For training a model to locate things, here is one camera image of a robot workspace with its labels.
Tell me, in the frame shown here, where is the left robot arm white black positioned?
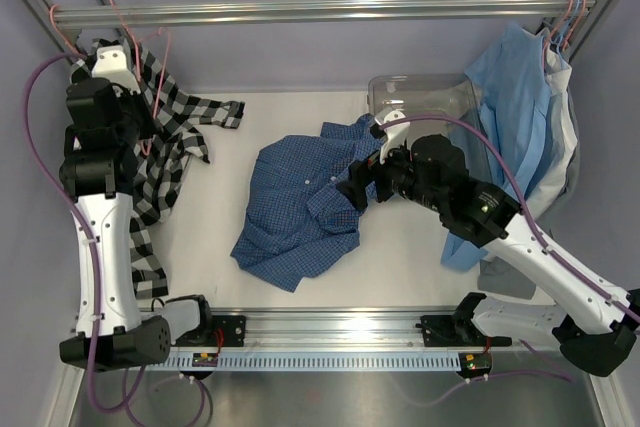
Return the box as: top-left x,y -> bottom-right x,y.
59,78 -> 215,372

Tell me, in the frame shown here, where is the grey shirt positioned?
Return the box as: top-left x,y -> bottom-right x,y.
477,92 -> 580,300

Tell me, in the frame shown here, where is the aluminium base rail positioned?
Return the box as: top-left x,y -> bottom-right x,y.
64,304 -> 609,352

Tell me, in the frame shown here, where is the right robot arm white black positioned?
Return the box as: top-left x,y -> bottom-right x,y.
337,135 -> 639,377

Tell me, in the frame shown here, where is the pink wire hanger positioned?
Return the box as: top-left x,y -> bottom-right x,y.
105,0 -> 172,158

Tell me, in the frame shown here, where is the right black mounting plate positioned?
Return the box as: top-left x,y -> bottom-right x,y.
415,314 -> 513,348

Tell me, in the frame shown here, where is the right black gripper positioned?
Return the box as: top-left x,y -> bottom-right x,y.
337,134 -> 447,214

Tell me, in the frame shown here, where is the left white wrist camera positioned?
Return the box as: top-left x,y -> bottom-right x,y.
91,45 -> 141,94

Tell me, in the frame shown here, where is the pink hanger on left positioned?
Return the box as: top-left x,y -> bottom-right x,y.
48,4 -> 85,57

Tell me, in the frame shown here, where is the blue hanger on right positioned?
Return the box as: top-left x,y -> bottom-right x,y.
550,0 -> 587,54

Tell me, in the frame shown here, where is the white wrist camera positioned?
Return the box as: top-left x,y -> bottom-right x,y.
91,45 -> 141,94
370,107 -> 410,164

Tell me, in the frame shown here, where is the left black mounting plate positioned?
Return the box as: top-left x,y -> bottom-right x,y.
176,315 -> 247,348

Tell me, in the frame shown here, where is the clear plastic bin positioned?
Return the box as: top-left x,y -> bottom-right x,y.
367,74 -> 491,181

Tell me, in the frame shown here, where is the blue checked shirt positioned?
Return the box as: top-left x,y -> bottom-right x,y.
231,114 -> 382,292

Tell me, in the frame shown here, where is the light blue shirt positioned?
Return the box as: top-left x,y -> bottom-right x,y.
439,21 -> 554,272

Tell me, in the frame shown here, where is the aluminium hanging rod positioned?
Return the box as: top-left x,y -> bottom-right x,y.
53,0 -> 574,30

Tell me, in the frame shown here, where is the pink hanger on right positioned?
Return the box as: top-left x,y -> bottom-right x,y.
541,0 -> 588,70

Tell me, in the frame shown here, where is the black mounting plate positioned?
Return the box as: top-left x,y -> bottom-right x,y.
176,315 -> 247,348
415,314 -> 513,348

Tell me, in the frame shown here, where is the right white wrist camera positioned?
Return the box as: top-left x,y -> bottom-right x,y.
370,107 -> 410,164

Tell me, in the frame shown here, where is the white slotted cable duct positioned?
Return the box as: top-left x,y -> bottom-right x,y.
156,352 -> 461,372

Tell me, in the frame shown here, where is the black white plaid shirt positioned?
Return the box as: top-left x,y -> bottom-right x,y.
68,36 -> 246,299

